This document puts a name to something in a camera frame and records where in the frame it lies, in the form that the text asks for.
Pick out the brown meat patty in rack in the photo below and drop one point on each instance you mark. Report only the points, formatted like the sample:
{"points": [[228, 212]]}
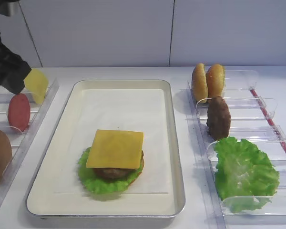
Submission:
{"points": [[218, 118]]}

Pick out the clear acrylic right rack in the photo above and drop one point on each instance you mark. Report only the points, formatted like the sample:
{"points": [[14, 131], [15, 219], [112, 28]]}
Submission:
{"points": [[252, 120]]}

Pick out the yellow cheese slice back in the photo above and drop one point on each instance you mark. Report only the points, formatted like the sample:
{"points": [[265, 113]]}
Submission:
{"points": [[37, 83]]}

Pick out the white parchment paper sheet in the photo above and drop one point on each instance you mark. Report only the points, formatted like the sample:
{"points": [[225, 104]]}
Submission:
{"points": [[134, 110]]}

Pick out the sesame bun half right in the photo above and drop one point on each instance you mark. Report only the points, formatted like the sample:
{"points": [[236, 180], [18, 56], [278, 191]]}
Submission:
{"points": [[215, 78]]}

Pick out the yellow cheese slice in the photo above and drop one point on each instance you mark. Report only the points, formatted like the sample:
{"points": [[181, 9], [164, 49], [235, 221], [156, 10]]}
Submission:
{"points": [[37, 83], [116, 149]]}

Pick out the yellow cheese slice front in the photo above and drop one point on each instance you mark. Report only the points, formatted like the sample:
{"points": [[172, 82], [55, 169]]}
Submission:
{"points": [[116, 149]]}

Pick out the white metal baking tray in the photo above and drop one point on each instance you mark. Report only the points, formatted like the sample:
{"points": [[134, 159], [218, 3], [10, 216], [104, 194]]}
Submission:
{"points": [[44, 201]]}

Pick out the red tomato slice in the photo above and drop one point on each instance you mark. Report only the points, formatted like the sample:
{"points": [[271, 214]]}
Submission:
{"points": [[19, 112]]}

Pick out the brown meat patty on tray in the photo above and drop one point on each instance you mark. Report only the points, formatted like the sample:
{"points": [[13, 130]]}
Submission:
{"points": [[111, 174]]}

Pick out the green lettuce leaf on tray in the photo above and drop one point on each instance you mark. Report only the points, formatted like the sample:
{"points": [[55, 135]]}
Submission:
{"points": [[94, 184]]}

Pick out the clear acrylic left rack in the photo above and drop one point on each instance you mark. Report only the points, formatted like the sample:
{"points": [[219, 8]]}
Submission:
{"points": [[21, 141]]}

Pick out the sesame bun half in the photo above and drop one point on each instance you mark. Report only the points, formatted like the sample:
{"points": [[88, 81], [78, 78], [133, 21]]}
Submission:
{"points": [[199, 84], [215, 78]]}

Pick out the clear acrylic rack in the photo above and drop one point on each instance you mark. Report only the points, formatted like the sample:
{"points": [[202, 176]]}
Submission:
{"points": [[252, 120], [21, 141]]}

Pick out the green lettuce in rack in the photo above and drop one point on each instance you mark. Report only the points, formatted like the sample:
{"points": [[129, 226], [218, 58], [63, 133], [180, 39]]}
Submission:
{"points": [[245, 178]]}

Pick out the sesame bun half left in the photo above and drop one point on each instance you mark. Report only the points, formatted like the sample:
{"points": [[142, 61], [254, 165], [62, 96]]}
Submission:
{"points": [[199, 84]]}

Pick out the black gloved hand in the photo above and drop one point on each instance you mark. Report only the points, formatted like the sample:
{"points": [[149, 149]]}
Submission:
{"points": [[13, 70]]}

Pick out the bottom bun under lettuce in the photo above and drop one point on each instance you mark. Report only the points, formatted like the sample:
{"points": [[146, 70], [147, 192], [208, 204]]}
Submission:
{"points": [[132, 176]]}

